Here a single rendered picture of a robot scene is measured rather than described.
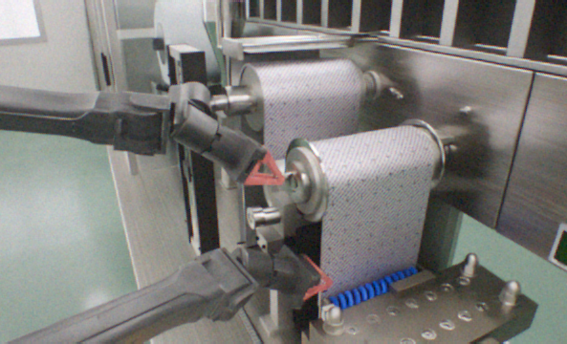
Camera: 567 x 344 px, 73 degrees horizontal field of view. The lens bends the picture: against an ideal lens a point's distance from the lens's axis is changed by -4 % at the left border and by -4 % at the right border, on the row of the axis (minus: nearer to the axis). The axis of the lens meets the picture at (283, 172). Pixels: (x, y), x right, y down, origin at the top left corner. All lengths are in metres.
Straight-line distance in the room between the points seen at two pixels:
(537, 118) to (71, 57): 5.77
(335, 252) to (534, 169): 0.36
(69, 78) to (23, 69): 0.55
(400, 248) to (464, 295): 0.14
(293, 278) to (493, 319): 0.37
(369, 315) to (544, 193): 0.36
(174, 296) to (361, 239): 0.37
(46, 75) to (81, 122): 5.55
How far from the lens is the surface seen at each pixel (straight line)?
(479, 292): 0.86
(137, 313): 0.47
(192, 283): 0.52
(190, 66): 0.84
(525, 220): 0.79
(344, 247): 0.72
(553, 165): 0.74
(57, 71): 6.12
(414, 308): 0.78
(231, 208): 1.31
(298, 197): 0.66
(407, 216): 0.78
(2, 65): 6.17
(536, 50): 0.79
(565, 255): 0.77
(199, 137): 0.58
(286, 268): 0.65
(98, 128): 0.59
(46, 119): 0.60
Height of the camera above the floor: 1.55
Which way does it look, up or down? 25 degrees down
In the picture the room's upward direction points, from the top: straight up
